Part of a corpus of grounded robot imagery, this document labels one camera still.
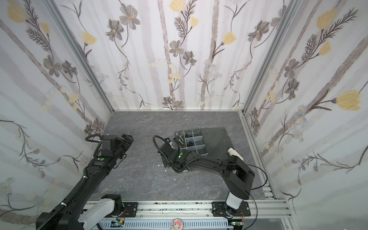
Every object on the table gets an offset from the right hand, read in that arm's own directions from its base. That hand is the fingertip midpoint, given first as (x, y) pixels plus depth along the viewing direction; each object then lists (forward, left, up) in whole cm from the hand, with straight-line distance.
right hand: (167, 156), depth 81 cm
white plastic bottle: (+8, -41, -8) cm, 43 cm away
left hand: (+8, +22, +4) cm, 23 cm away
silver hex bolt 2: (+17, -6, -11) cm, 21 cm away
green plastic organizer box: (+18, -27, -14) cm, 36 cm away
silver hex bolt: (+19, -7, -11) cm, 23 cm away
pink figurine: (-32, -8, -6) cm, 33 cm away
